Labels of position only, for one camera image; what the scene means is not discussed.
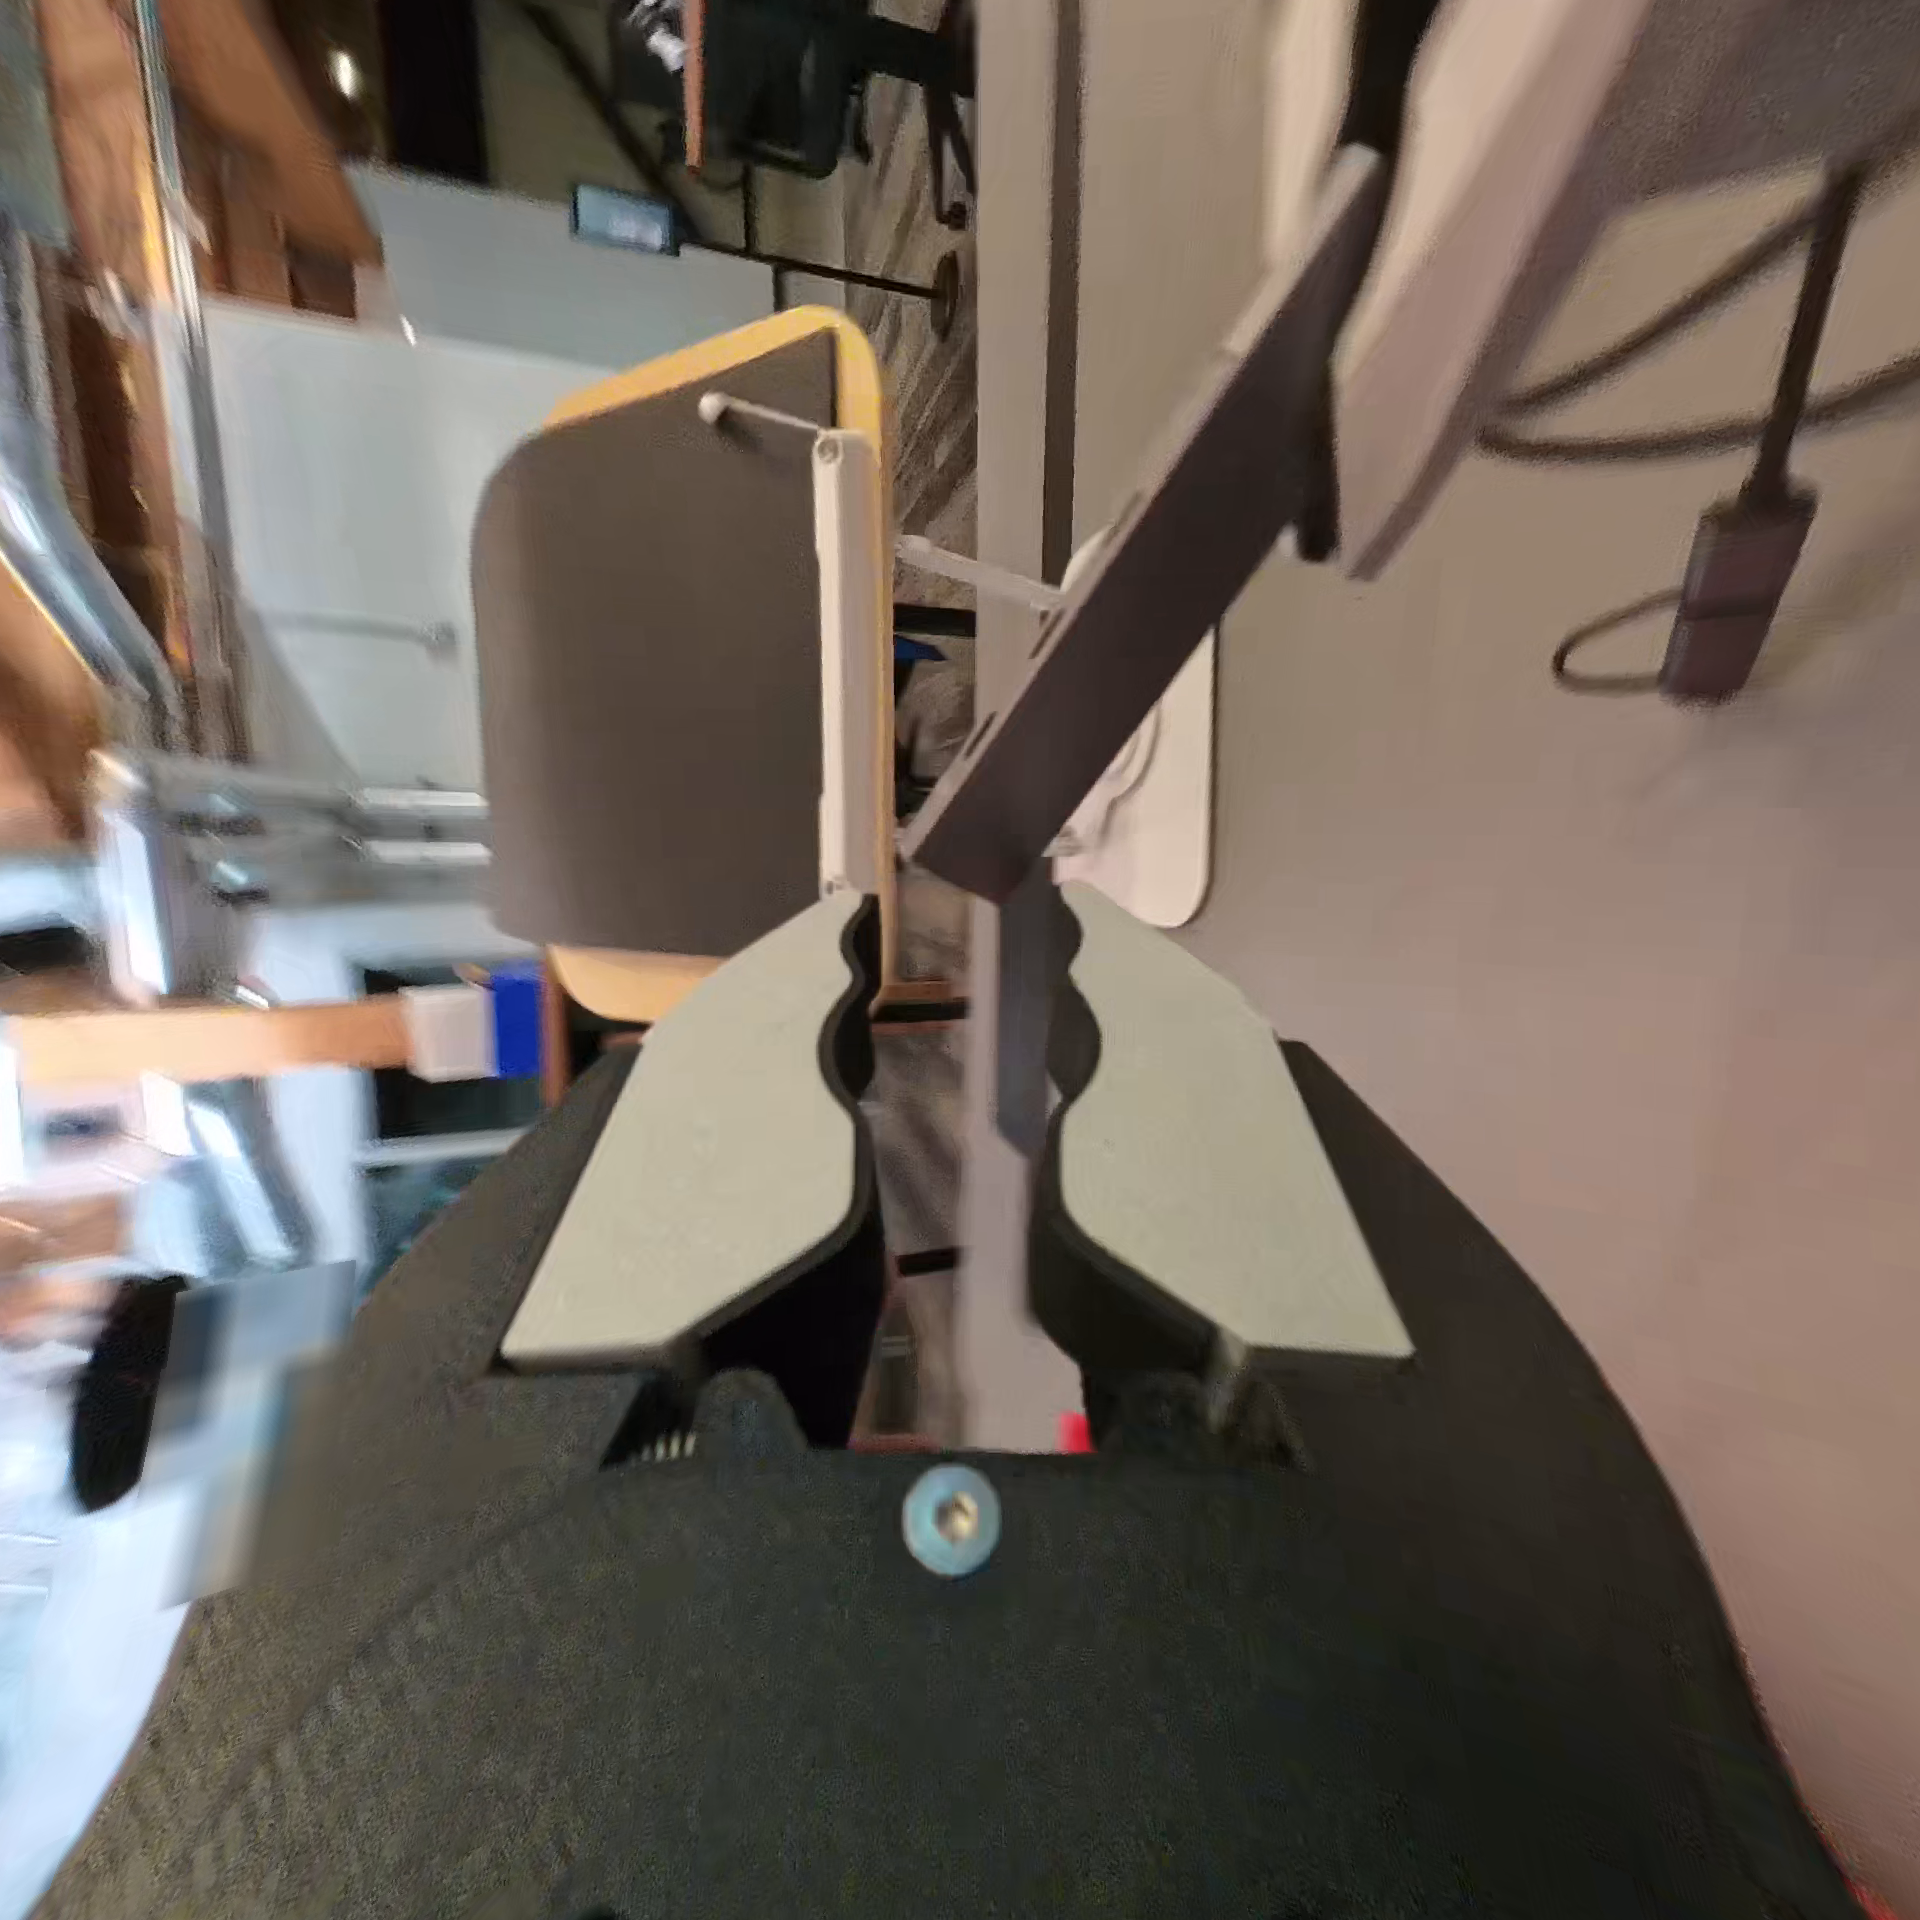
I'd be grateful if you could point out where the white tablet stand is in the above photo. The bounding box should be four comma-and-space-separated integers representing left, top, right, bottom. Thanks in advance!
468, 298, 904, 1045

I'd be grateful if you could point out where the blue box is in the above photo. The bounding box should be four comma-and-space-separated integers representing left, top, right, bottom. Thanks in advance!
485, 963, 563, 1076

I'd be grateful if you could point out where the wooden topped desk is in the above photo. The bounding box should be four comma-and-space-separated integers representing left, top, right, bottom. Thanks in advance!
0, 999, 420, 1099

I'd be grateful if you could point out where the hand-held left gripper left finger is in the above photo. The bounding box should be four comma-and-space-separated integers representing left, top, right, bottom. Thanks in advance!
498, 884, 894, 1416

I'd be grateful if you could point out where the white storage box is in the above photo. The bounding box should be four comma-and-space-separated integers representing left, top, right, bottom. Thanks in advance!
402, 980, 495, 1088

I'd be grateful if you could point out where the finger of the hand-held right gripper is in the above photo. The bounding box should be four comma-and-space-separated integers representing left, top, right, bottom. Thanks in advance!
1254, 0, 1388, 275
1334, 0, 1661, 587

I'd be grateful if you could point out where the black hub cable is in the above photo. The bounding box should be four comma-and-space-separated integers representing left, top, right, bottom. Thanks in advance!
1480, 154, 1920, 711

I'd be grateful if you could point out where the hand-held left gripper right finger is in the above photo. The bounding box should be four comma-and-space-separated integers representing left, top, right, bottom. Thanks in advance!
1029, 881, 1413, 1414

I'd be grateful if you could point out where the grey usb hub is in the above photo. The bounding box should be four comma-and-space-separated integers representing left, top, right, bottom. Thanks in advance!
899, 145, 1393, 909

